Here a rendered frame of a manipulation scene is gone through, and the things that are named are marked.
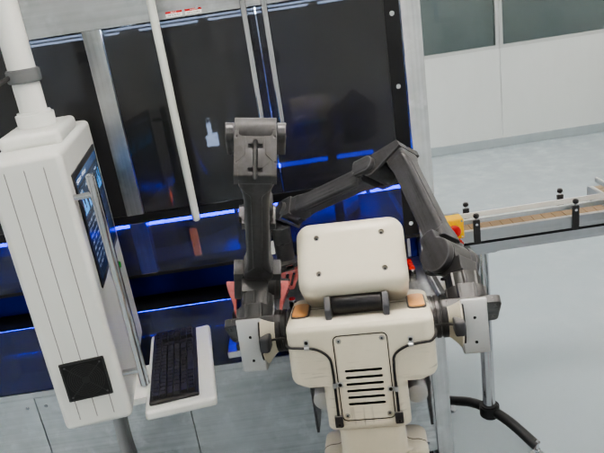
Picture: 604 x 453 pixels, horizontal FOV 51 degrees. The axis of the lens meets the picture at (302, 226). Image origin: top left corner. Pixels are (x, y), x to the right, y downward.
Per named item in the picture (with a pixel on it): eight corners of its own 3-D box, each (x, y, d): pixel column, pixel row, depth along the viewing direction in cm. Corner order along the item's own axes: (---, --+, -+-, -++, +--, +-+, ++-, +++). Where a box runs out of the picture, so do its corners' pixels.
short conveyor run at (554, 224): (433, 262, 231) (430, 221, 226) (424, 246, 246) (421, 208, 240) (622, 234, 230) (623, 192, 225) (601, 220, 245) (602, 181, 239)
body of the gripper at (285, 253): (291, 254, 203) (288, 233, 200) (301, 266, 193) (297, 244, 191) (271, 260, 201) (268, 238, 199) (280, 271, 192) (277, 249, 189)
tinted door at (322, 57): (284, 191, 212) (254, 5, 192) (413, 172, 211) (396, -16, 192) (284, 191, 211) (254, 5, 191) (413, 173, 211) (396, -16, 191)
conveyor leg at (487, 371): (475, 412, 268) (466, 244, 242) (497, 408, 268) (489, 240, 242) (482, 425, 260) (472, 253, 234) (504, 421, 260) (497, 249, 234)
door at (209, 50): (145, 212, 212) (101, 29, 193) (283, 191, 212) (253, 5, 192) (144, 212, 212) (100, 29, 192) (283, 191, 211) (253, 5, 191)
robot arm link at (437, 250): (390, 126, 159) (418, 141, 164) (356, 164, 166) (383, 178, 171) (454, 255, 128) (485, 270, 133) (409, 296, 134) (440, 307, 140)
